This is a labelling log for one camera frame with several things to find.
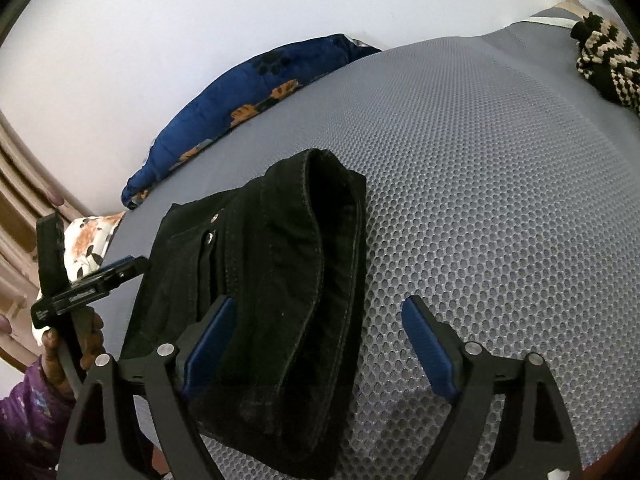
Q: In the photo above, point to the white floral pillow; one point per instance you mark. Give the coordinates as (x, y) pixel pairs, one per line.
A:
(85, 240)

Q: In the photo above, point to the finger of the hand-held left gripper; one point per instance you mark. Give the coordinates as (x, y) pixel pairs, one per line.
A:
(125, 270)

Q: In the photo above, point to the grey mesh mattress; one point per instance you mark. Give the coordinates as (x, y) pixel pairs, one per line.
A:
(475, 185)

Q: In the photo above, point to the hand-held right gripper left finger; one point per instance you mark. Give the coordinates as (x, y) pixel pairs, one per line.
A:
(210, 345)

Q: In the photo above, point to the black and cream knit cloth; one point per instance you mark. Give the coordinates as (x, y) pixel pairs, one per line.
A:
(610, 60)

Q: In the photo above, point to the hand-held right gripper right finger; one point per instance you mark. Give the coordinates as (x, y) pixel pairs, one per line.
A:
(430, 345)

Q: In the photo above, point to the black pants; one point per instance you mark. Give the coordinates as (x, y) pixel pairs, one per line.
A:
(280, 270)

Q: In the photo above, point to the beige wooden frame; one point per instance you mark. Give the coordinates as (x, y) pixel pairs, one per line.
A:
(20, 200)

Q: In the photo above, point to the person's left hand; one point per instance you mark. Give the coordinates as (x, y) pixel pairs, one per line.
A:
(92, 345)

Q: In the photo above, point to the blue printed blanket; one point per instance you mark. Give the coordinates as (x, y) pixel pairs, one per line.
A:
(250, 95)

